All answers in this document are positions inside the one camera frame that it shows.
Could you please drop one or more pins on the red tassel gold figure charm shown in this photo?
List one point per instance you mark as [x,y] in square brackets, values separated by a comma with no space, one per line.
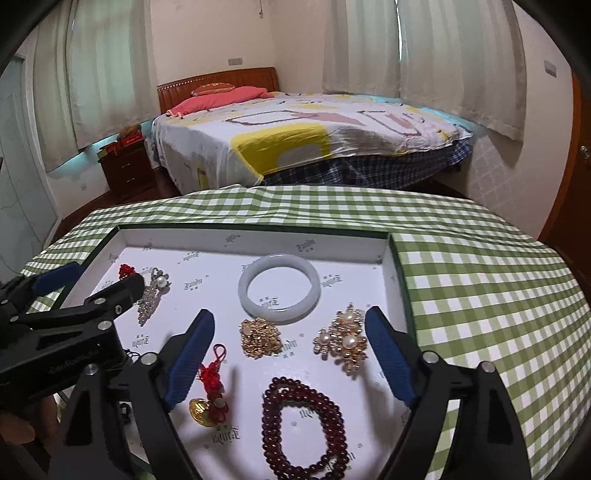
[124,271]

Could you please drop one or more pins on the green checkered tablecloth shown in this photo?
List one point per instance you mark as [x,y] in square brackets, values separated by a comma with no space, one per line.
[461,277]

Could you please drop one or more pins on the crystal rhinestone brooch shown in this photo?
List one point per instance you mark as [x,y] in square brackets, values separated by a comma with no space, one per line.
[150,302]

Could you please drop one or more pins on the wooden bed headboard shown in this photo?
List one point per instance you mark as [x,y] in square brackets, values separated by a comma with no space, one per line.
[240,76]

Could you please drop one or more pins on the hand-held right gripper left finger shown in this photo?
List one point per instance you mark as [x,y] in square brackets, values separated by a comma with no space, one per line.
[189,360]

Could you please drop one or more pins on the red knot gold ingot charm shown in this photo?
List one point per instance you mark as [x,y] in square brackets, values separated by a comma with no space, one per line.
[212,383]

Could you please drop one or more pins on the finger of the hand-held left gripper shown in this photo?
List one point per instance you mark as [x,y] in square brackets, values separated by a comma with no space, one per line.
[124,293]
[51,281]

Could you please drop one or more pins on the wooden door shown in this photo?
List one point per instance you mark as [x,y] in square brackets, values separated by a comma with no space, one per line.
[568,194]

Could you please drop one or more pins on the gold pearl cluster jewelry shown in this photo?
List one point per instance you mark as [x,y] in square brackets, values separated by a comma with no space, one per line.
[344,344]

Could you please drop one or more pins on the person's left hand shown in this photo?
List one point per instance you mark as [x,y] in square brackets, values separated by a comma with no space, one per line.
[18,427]

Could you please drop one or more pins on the brown plush toy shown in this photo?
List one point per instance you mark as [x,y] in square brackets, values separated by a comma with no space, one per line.
[128,130]

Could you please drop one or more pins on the wall light switch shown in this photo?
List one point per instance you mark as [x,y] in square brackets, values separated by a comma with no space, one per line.
[549,68]

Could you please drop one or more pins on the dark wooden nightstand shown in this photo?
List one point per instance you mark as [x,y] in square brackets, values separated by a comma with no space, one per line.
[127,170]

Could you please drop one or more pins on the white curtain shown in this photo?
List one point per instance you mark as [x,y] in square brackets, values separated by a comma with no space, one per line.
[53,92]
[360,46]
[111,69]
[461,64]

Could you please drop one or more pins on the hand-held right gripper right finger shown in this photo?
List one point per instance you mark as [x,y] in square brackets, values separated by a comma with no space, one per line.
[388,360]

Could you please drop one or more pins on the flat red yellow box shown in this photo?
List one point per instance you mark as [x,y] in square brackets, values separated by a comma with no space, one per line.
[110,150]

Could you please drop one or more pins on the pink pillow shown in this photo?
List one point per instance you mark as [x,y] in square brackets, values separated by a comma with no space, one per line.
[217,99]

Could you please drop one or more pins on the printed white bedsheet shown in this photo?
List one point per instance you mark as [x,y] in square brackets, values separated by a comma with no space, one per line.
[277,138]

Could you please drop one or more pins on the dark green shallow box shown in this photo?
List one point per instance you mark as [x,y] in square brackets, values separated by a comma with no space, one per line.
[207,286]

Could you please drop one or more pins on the orange cushion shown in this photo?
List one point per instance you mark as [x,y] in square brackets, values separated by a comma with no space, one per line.
[212,87]

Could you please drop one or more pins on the blue plaid bed cover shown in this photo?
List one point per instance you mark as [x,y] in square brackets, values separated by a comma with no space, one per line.
[369,170]

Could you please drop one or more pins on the white jade bangle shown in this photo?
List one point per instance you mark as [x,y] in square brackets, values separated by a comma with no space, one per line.
[244,288]

